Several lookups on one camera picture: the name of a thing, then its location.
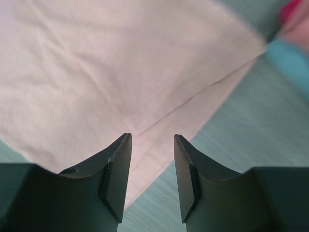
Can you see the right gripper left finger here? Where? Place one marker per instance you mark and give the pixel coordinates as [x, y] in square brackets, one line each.
[87, 197]

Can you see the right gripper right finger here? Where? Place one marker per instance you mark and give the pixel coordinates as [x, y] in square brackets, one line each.
[214, 198]

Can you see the folded coral t shirt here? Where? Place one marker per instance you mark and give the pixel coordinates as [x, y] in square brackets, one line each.
[296, 29]

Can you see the pink printed t shirt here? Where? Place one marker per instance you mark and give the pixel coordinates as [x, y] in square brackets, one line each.
[77, 74]

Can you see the folded magenta t shirt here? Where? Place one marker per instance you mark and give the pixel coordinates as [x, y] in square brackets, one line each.
[286, 11]

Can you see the folded blue t shirt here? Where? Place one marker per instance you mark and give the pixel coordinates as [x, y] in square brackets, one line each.
[291, 61]

